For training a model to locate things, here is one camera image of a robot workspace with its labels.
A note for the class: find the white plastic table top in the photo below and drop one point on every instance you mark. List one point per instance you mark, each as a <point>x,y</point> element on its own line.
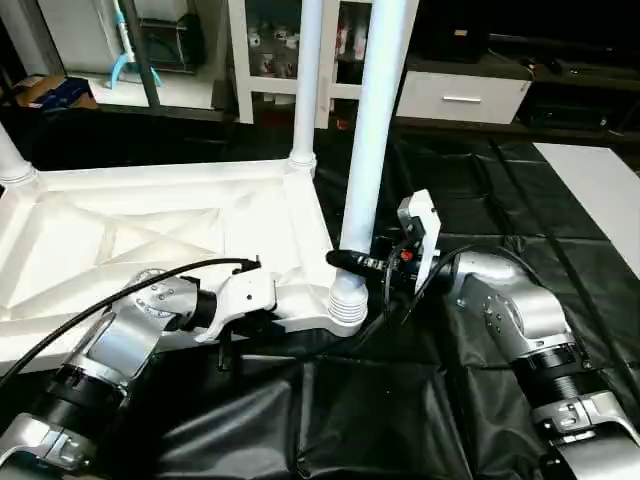
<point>170,230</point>

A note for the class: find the white plastic table leg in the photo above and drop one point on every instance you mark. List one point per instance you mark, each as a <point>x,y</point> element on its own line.
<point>375,140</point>
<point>305,80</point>
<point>12,160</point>

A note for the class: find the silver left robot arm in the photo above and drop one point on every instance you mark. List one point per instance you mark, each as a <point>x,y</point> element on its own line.
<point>110,350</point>

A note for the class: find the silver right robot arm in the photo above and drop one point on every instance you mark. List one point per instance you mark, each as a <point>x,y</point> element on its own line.
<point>520,330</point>

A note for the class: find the black work mat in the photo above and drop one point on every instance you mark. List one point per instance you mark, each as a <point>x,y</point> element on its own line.
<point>450,400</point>

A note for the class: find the white drawer unit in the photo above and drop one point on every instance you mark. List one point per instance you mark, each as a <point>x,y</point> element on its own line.
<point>460,97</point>

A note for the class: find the white flat sheet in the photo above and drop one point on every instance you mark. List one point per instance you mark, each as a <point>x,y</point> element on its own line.
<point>600,195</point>

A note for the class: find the white glass door cabinet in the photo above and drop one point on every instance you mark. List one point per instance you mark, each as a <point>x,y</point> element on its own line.
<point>270,50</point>

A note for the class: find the black tv cabinet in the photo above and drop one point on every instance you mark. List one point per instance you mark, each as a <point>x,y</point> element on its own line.
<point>560,60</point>

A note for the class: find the grey metal pole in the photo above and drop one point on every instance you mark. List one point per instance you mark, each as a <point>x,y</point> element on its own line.
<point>145,55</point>

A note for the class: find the brown cardboard box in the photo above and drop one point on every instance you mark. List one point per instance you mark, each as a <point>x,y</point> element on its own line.
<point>55,92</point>

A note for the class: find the light blue mop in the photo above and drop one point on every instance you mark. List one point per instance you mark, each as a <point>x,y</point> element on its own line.
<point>125,45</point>

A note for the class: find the white appliance cabinet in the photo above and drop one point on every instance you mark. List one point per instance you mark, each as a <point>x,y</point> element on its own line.
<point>80,30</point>

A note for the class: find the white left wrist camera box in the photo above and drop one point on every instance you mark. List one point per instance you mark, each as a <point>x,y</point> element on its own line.
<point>245,290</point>

